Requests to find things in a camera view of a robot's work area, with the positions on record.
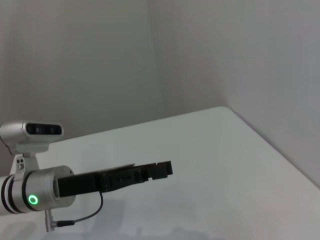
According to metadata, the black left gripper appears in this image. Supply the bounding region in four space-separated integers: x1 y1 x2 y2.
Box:
56 161 174 198

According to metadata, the black cable with metal plug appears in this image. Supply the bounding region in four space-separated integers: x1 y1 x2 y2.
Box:
44 191 105 233

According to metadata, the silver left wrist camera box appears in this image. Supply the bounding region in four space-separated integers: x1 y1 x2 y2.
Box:
0 120 65 153

